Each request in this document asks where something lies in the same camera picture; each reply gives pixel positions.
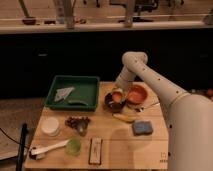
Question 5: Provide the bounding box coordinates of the orange apple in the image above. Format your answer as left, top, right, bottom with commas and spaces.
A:
112, 92, 122, 103

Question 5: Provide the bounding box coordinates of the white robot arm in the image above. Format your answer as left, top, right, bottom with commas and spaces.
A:
115, 51, 213, 171

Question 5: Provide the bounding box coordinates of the dark brown bowl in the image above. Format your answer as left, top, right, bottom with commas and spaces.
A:
105, 93, 126, 113

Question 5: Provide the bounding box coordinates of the orange bowl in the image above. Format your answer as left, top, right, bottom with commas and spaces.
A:
126, 84, 148, 105

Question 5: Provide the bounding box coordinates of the yellow banana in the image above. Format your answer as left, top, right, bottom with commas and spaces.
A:
112, 114, 135, 123

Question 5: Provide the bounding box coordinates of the green plastic tray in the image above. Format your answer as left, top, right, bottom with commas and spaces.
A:
45, 75, 100, 111

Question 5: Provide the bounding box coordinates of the metal spoon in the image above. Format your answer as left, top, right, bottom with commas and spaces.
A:
135, 102, 160, 112

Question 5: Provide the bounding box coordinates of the blue sponge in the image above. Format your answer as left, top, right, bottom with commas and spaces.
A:
132, 121, 153, 136

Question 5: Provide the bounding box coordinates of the green pepper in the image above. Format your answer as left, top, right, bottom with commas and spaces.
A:
68, 100, 88, 106

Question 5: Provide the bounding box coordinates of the grey crumpled cloth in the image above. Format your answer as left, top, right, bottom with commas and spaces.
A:
54, 87, 75, 102

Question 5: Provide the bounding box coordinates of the black white rectangular box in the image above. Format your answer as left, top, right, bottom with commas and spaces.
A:
89, 138, 102, 165

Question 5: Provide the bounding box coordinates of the green small cup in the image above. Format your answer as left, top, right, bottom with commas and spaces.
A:
65, 138, 81, 156

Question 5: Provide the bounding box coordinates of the wooden shelf ledge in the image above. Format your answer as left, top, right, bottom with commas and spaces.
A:
0, 21, 213, 34

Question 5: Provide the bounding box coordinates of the black pole stand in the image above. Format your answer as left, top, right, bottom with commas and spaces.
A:
16, 123, 28, 171

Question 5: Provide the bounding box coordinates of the dark red bowl on shelf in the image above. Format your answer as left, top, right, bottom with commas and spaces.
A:
22, 18, 36, 25

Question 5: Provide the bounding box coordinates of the white handled brush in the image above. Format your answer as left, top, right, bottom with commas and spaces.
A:
29, 140, 68, 159

